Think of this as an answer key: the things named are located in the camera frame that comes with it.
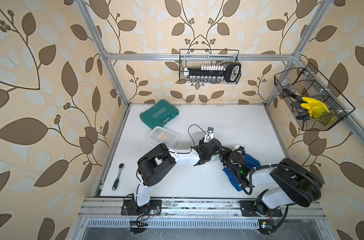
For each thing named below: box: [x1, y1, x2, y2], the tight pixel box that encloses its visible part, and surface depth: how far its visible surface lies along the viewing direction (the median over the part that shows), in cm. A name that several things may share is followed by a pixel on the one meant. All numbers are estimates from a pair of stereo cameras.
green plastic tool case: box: [139, 99, 179, 130], surface depth 111 cm
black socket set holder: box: [183, 62, 242, 83], surface depth 86 cm
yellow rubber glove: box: [300, 97, 331, 119], surface depth 68 cm
